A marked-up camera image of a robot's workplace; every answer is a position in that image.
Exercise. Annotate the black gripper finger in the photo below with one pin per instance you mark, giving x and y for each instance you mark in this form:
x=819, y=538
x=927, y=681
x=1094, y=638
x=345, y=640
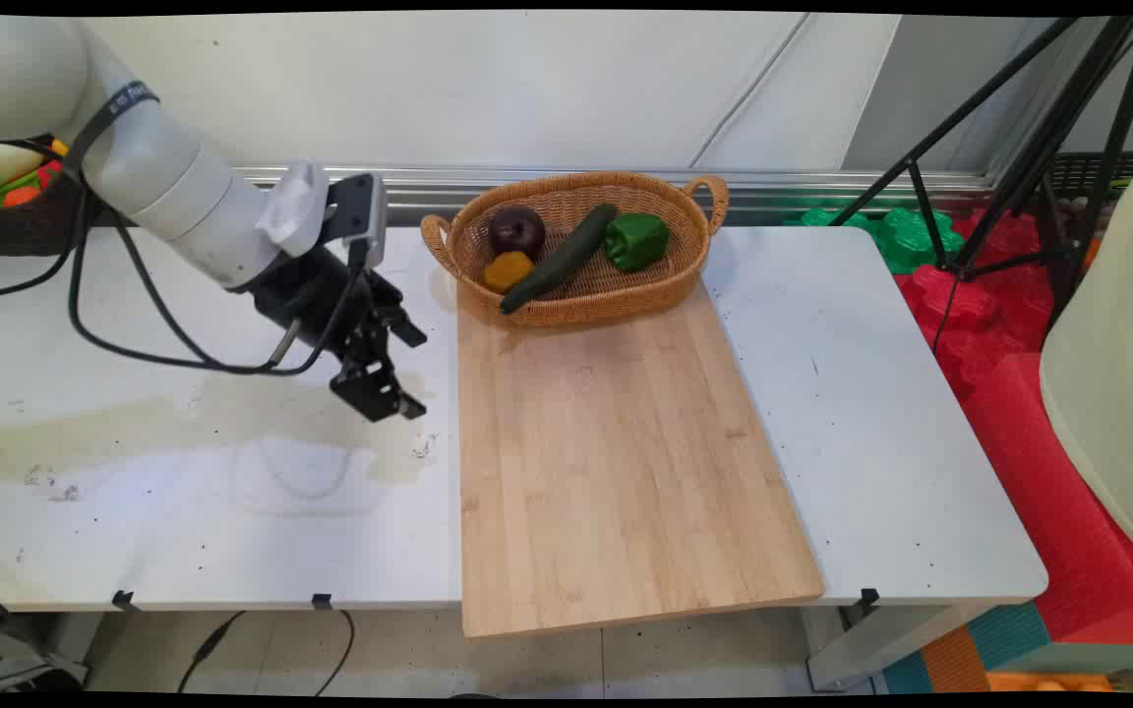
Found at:
x=370, y=385
x=399, y=317

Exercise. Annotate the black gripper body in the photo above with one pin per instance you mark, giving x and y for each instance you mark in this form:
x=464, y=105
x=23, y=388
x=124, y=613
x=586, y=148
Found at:
x=316, y=295

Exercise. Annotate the dark green cucumber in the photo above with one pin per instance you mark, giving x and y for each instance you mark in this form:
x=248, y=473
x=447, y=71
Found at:
x=562, y=258

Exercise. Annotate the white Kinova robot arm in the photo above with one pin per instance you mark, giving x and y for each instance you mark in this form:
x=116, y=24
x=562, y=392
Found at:
x=163, y=187

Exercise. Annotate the small orange fruit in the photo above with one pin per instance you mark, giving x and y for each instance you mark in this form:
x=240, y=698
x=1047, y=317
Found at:
x=507, y=271

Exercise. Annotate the dark red plum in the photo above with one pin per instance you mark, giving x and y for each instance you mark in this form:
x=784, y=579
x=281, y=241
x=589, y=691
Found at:
x=517, y=231

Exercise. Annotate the black table edge clip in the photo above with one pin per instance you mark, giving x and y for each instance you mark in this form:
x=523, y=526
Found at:
x=868, y=596
x=122, y=600
x=323, y=601

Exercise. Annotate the bamboo cutting board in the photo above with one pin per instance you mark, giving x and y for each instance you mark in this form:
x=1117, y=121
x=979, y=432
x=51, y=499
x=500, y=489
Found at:
x=606, y=462

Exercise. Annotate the green bell pepper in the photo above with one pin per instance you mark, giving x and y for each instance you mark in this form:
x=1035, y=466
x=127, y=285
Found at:
x=637, y=241

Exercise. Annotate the red toy vegetable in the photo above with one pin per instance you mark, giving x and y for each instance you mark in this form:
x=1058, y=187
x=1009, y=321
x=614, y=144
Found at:
x=49, y=173

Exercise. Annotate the dark woven basket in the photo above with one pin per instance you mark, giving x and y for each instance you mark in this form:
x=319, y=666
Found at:
x=16, y=233

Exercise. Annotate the orange toy vegetable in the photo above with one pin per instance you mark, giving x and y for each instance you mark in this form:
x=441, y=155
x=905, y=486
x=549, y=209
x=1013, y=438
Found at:
x=23, y=195

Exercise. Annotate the grey bag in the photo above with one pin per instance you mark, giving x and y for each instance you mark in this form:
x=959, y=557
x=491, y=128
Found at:
x=21, y=664

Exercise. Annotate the green foam mat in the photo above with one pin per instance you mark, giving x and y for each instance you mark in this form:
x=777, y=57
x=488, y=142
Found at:
x=906, y=241

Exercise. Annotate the white table leg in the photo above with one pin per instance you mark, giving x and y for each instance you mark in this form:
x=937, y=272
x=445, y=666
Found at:
x=881, y=644

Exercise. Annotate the red foam mat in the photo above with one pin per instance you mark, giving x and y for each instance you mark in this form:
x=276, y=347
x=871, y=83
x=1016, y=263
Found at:
x=1019, y=442

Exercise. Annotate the black tripod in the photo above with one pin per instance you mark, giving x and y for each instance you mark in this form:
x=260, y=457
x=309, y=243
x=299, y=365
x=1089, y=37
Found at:
x=1039, y=147

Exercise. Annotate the teal and orange foam mat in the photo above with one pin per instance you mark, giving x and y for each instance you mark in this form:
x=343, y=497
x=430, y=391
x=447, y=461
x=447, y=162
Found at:
x=999, y=649

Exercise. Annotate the black vent grille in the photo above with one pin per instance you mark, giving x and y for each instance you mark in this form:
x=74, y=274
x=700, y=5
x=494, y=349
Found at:
x=1103, y=172

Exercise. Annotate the cream plastic chair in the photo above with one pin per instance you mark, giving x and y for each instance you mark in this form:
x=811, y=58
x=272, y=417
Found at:
x=1117, y=393

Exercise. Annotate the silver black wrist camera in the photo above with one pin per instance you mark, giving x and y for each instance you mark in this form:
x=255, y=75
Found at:
x=360, y=211

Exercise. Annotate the aluminium wall rail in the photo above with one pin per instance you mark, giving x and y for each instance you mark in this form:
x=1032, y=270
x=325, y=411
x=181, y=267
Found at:
x=822, y=187

